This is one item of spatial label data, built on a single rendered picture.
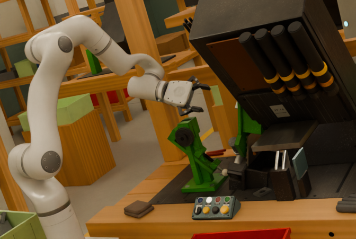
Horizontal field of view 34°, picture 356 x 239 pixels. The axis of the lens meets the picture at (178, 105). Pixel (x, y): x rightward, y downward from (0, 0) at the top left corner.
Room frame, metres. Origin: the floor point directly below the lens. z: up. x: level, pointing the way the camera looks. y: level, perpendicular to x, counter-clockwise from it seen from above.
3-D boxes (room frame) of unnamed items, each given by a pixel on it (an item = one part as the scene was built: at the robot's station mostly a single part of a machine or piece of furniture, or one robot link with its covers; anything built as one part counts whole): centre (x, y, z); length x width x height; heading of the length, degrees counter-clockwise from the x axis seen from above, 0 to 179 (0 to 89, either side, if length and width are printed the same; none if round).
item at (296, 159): (1.79, -0.33, 0.97); 0.10 x 0.02 x 0.14; 147
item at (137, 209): (2.04, 0.25, 0.91); 0.10 x 0.08 x 0.03; 35
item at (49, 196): (1.91, 0.53, 1.19); 0.19 x 0.12 x 0.24; 41
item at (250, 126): (1.96, -0.25, 1.17); 0.13 x 0.12 x 0.20; 57
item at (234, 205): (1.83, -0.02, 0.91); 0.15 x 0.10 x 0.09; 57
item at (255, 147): (1.84, -0.36, 1.11); 0.39 x 0.16 x 0.03; 147
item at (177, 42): (11.52, -0.14, 0.22); 1.20 x 0.81 x 0.44; 149
